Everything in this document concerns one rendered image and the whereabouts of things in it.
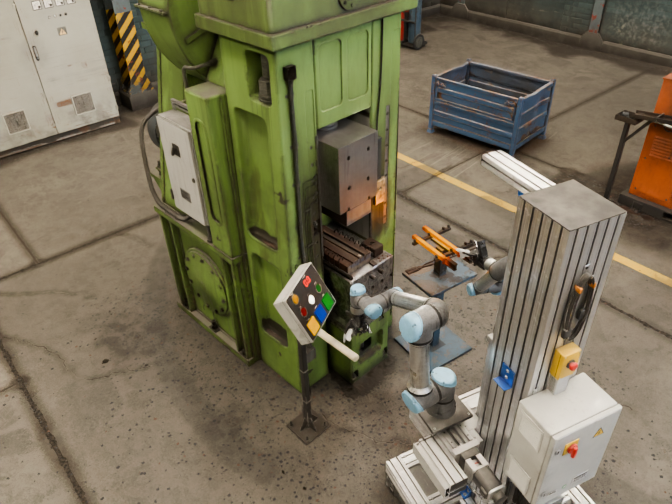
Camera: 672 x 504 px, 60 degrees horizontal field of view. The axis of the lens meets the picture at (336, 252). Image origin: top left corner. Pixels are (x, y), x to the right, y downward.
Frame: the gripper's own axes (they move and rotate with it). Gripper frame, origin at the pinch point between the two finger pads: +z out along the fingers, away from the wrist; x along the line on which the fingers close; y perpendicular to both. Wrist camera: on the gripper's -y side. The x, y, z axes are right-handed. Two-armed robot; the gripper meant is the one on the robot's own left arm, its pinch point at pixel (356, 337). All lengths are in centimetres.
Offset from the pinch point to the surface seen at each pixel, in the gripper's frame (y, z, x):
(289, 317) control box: -12.8, -16.5, -31.0
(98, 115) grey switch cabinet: -569, 74, -78
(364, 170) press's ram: -54, -63, 33
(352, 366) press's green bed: -45, 75, 19
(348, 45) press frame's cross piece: -70, -126, 32
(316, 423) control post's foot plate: -26, 92, -16
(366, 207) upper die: -55, -39, 35
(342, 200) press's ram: -49, -52, 17
